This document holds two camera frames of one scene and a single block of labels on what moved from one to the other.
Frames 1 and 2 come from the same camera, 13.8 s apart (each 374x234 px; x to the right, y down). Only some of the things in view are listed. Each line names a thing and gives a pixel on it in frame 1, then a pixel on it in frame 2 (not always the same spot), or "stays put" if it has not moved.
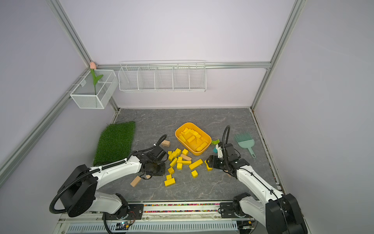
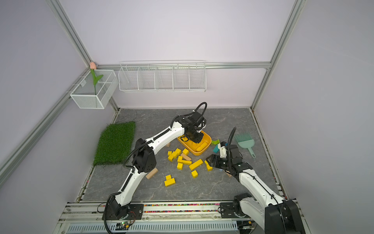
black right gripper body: [217, 163] stays put
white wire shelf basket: [162, 76] stays put
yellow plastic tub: [194, 139] stays put
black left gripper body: [158, 169] to [195, 136]
